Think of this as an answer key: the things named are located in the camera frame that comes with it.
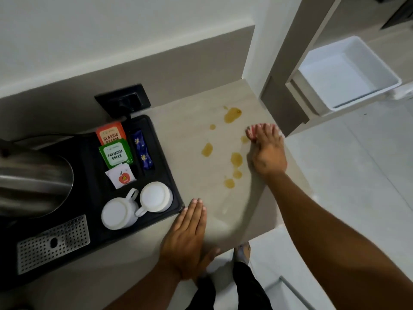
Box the brown liquid spill drops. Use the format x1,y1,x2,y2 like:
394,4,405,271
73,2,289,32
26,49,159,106
201,106,250,189

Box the white packet with red apple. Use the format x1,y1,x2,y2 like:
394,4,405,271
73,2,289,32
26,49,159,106
105,163,137,190

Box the person's left forearm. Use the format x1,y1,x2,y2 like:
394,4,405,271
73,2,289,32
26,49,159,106
103,260,181,310

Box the dark appliance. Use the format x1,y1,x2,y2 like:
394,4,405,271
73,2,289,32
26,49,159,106
374,0,413,30

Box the beige cabinet panel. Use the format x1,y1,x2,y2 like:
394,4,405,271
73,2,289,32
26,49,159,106
260,0,343,136

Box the stainless steel kettle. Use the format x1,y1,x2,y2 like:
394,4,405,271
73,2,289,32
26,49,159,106
0,139,74,219

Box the blue starred sachet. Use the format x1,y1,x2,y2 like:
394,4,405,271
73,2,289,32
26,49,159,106
132,130,147,153
139,151,154,170

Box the perforated metal drip grate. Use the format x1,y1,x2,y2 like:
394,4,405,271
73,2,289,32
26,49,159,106
17,215,91,275

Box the orange tea packet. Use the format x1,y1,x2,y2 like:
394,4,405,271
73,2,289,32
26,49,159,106
96,122,127,146

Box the black wall socket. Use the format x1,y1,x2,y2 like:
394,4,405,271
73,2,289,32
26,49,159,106
94,84,151,119

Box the person's left hand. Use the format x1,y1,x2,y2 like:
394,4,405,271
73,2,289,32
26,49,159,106
159,198,222,281

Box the green tea packet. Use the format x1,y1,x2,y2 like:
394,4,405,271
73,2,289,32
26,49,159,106
99,139,133,169

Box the person's right foot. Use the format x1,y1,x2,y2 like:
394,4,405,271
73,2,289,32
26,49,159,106
233,242,251,266

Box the white plastic bin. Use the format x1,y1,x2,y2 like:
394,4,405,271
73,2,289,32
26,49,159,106
298,36,402,111

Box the person's right hand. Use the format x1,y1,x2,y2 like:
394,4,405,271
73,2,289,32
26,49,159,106
245,123,288,178

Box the white ceramic cup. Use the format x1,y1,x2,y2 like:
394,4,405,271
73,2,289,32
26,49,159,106
135,181,173,217
101,188,140,230

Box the person's right forearm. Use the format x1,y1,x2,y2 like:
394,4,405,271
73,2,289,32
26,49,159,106
263,171,413,310

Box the black plastic tray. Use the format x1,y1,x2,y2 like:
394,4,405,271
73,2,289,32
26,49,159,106
0,114,185,291

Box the black power cable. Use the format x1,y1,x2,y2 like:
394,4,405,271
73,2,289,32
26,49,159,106
13,115,131,143

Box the black trousers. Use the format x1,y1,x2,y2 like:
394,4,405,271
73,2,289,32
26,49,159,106
186,261,273,310

